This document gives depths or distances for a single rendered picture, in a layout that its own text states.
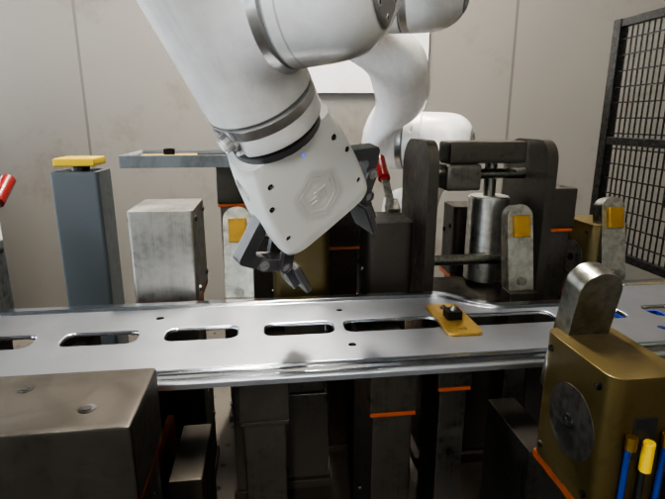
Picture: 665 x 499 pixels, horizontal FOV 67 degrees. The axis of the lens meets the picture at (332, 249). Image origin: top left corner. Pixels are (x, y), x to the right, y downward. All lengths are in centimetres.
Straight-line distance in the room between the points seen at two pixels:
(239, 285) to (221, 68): 37
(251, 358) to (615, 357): 30
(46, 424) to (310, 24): 29
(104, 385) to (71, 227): 49
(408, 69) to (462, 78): 226
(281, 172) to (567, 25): 302
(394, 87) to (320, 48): 56
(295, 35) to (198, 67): 7
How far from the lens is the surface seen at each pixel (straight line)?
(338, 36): 30
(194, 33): 33
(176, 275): 66
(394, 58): 85
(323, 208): 44
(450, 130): 104
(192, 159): 78
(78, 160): 86
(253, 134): 36
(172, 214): 64
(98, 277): 88
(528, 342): 55
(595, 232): 82
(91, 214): 86
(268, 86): 35
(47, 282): 349
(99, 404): 39
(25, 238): 347
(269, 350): 50
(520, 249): 73
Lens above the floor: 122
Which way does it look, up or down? 15 degrees down
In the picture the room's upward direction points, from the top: straight up
